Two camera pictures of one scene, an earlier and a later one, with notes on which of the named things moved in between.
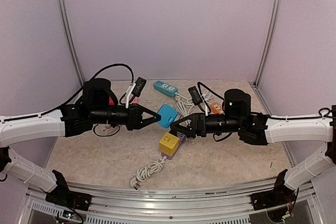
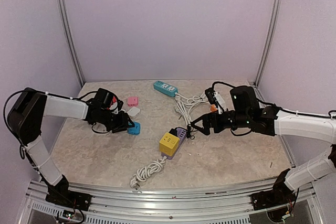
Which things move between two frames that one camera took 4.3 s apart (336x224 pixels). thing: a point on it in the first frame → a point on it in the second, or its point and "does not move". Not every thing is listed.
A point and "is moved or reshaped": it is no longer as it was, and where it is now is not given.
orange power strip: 216,108 does not move
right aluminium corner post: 271,42 does not move
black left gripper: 135,111 → 123,123
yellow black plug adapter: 168,144 does not move
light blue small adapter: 168,114 is moved or reshaped
